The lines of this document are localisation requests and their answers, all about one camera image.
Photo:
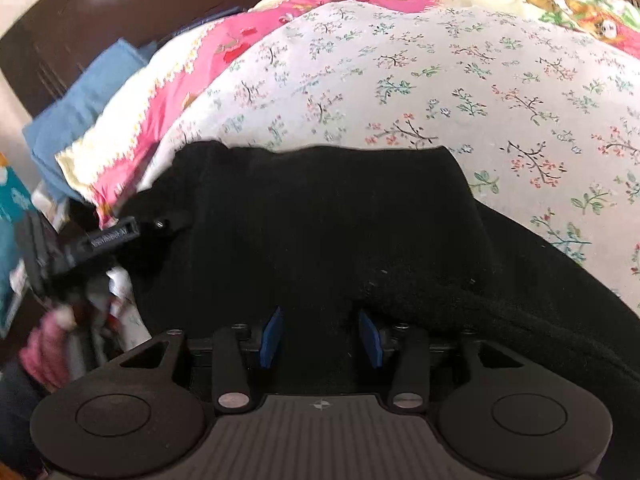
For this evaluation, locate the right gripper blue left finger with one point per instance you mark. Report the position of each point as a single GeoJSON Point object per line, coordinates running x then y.
{"type": "Point", "coordinates": [270, 338]}

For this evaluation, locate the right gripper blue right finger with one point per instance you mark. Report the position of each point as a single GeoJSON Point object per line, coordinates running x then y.
{"type": "Point", "coordinates": [371, 340]}

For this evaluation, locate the black pants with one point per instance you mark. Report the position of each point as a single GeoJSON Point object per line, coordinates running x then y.
{"type": "Point", "coordinates": [326, 234]}

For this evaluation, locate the pink gloved hand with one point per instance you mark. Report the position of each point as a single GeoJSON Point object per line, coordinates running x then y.
{"type": "Point", "coordinates": [45, 355]}

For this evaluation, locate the teal patterned box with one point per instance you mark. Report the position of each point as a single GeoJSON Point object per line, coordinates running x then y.
{"type": "Point", "coordinates": [15, 202]}

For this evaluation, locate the pink cartoon quilt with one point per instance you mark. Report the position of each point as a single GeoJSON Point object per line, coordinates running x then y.
{"type": "Point", "coordinates": [110, 154]}

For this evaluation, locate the blue pillow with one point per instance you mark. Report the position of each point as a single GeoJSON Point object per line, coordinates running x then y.
{"type": "Point", "coordinates": [67, 119]}

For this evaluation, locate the dark brown headboard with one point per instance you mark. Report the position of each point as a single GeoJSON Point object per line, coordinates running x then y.
{"type": "Point", "coordinates": [49, 47]}

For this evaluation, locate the white floral bed sheet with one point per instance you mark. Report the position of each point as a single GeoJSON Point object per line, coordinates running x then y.
{"type": "Point", "coordinates": [544, 122]}

